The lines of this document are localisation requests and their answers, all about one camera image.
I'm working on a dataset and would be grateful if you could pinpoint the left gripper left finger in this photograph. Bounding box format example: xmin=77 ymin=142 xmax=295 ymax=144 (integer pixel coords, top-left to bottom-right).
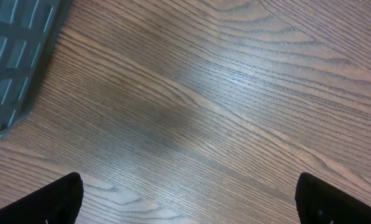
xmin=0 ymin=172 xmax=84 ymax=224

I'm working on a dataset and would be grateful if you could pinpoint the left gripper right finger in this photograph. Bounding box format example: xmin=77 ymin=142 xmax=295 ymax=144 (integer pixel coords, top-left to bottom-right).
xmin=295 ymin=172 xmax=371 ymax=224

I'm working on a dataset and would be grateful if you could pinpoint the grey plastic mesh basket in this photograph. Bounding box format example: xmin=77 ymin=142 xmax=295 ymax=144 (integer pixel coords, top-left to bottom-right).
xmin=0 ymin=0 xmax=72 ymax=138

